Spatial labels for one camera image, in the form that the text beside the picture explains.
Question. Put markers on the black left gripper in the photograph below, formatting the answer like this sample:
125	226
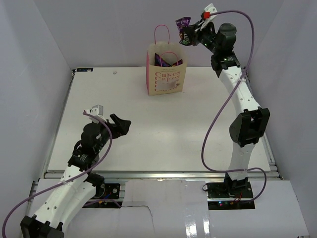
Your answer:
122	125

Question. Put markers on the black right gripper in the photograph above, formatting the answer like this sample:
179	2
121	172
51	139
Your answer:
197	33

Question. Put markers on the purple brown M&M packet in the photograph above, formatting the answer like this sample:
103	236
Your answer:
181	24

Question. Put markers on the purple blue chips bag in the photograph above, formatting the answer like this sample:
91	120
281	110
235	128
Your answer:
162	61

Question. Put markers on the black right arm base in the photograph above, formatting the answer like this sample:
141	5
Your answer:
229	194

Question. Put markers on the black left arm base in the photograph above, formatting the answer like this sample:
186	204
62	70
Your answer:
103	190

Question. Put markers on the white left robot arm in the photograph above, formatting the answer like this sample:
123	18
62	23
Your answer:
78	183

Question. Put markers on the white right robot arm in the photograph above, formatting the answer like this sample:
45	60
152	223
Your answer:
251	119

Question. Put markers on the beige Cakes paper bag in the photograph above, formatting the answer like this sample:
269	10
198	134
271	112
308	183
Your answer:
165	80

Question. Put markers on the blue left corner label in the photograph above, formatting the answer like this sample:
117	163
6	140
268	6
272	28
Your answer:
84	69

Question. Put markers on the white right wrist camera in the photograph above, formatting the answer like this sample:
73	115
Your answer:
207	16

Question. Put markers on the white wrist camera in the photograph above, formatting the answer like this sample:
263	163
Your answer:
207	16
95	111

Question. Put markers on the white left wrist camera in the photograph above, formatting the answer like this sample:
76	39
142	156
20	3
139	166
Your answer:
95	111

